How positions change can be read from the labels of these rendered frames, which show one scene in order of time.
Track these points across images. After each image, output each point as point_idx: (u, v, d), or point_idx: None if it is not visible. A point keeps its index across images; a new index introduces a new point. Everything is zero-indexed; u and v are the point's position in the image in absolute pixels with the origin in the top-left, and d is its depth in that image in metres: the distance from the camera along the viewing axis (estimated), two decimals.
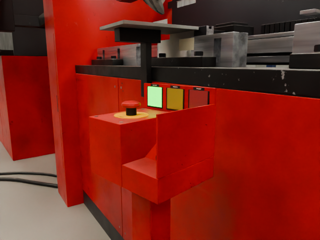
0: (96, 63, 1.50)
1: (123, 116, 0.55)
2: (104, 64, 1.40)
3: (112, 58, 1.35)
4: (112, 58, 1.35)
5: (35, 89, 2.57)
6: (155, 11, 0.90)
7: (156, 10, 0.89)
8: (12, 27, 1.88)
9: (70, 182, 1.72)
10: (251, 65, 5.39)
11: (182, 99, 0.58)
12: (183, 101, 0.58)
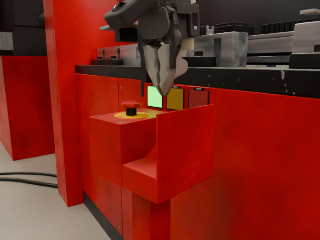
0: (96, 63, 1.50)
1: (123, 116, 0.55)
2: (104, 64, 1.40)
3: (112, 58, 1.35)
4: (112, 58, 1.35)
5: (35, 89, 2.57)
6: (155, 85, 0.49)
7: (157, 84, 0.48)
8: (12, 27, 1.88)
9: (70, 182, 1.72)
10: (251, 65, 5.39)
11: (182, 99, 0.58)
12: (183, 101, 0.58)
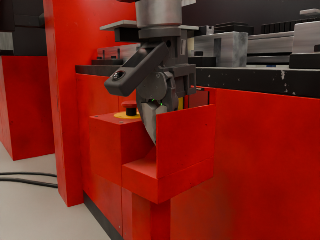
0: (96, 63, 1.50)
1: (123, 116, 0.55)
2: (104, 64, 1.40)
3: (112, 58, 1.35)
4: (112, 58, 1.35)
5: (35, 89, 2.57)
6: (153, 141, 0.50)
7: (155, 140, 0.50)
8: (12, 27, 1.88)
9: (70, 182, 1.72)
10: (251, 65, 5.39)
11: (182, 99, 0.58)
12: (183, 101, 0.58)
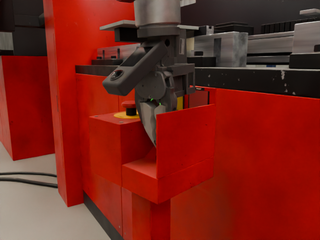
0: (96, 63, 1.50)
1: (123, 116, 0.55)
2: (104, 64, 1.40)
3: (112, 58, 1.35)
4: (112, 58, 1.35)
5: (35, 89, 2.57)
6: (152, 140, 0.50)
7: (153, 140, 0.50)
8: (12, 27, 1.88)
9: (70, 182, 1.72)
10: (251, 65, 5.39)
11: (182, 99, 0.58)
12: (183, 101, 0.58)
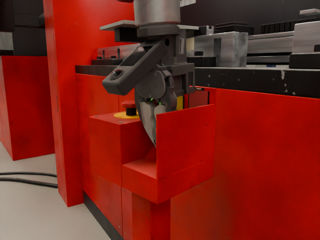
0: (96, 63, 1.50)
1: (123, 116, 0.55)
2: (104, 64, 1.40)
3: (112, 58, 1.35)
4: (112, 58, 1.35)
5: (35, 89, 2.57)
6: (152, 140, 0.50)
7: (153, 140, 0.50)
8: (12, 27, 1.88)
9: (70, 182, 1.72)
10: (251, 65, 5.39)
11: (182, 99, 0.58)
12: (183, 101, 0.58)
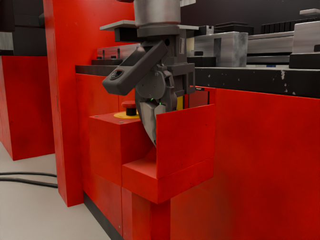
0: (96, 63, 1.50)
1: (123, 116, 0.55)
2: (104, 64, 1.40)
3: (112, 58, 1.35)
4: (112, 58, 1.35)
5: (35, 89, 2.57)
6: (152, 140, 0.50)
7: (153, 140, 0.49)
8: (12, 27, 1.88)
9: (70, 182, 1.72)
10: (251, 65, 5.39)
11: (182, 99, 0.58)
12: (183, 101, 0.58)
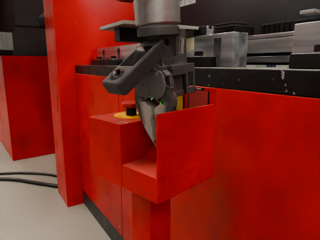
0: (96, 63, 1.50)
1: (123, 116, 0.55)
2: (104, 64, 1.40)
3: (112, 58, 1.35)
4: (112, 58, 1.35)
5: (35, 89, 2.57)
6: (152, 139, 0.50)
7: (154, 139, 0.50)
8: (12, 27, 1.88)
9: (70, 182, 1.72)
10: (251, 65, 5.39)
11: (182, 99, 0.58)
12: (183, 101, 0.58)
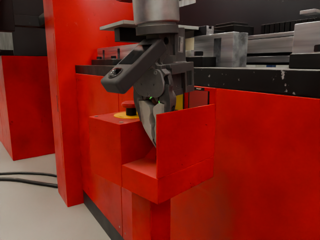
0: (96, 63, 1.50)
1: (123, 116, 0.55)
2: (104, 64, 1.40)
3: (112, 58, 1.35)
4: (112, 58, 1.35)
5: (35, 89, 2.57)
6: (151, 139, 0.50)
7: (152, 138, 0.49)
8: (12, 27, 1.88)
9: (70, 182, 1.72)
10: (251, 65, 5.39)
11: (182, 99, 0.58)
12: (183, 101, 0.58)
